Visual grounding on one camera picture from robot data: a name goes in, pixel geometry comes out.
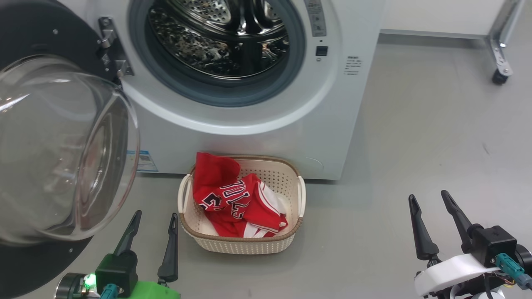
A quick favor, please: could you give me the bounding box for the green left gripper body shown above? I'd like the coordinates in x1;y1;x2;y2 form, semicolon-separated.
116;281;182;299

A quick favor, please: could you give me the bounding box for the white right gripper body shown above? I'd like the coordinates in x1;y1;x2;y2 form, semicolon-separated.
414;254;501;298

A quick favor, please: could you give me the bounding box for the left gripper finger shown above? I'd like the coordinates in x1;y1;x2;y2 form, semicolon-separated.
157;213;180;284
113;210;142;256

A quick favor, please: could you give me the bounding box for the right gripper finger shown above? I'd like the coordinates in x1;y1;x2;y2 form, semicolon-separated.
441;190;474;254
408;194;440;262

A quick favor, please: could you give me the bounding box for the red basketball jersey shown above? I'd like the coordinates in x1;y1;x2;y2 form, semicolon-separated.
192;152;288;238

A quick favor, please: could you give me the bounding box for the round black glass washer door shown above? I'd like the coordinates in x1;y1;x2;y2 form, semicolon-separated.
0;0;141;299

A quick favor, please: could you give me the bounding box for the cream perforated laundry basket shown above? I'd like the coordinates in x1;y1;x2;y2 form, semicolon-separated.
178;155;307;255

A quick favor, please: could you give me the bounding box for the white front-load washing machine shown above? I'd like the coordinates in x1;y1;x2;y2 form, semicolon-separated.
58;0;385;180

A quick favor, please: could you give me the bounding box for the metal washer door hinge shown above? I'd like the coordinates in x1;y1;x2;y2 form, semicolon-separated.
98;17;134;79

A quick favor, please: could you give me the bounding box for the grey rubber door gasket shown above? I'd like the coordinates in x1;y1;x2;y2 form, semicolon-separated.
128;0;306;108

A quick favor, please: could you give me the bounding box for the blue energy label sticker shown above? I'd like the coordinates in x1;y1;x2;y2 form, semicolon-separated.
127;150;159;173

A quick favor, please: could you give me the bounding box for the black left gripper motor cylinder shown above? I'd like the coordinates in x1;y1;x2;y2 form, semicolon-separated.
54;273;98;299

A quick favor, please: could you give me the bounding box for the small printed text label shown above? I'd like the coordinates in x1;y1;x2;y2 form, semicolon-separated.
344;55;362;76

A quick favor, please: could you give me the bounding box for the silver metal cart leg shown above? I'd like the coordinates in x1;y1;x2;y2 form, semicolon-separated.
486;0;525;86

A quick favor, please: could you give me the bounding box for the steel washer drum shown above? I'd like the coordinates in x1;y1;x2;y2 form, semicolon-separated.
145;0;290;79

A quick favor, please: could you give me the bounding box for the white cabinet panel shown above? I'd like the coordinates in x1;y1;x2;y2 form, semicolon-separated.
380;0;505;40

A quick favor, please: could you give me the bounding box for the grey warning sticker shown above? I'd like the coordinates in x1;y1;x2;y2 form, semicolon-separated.
303;0;327;37

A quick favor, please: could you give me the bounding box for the teal-plug right camera cable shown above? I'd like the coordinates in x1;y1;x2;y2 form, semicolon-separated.
495;253;532;290

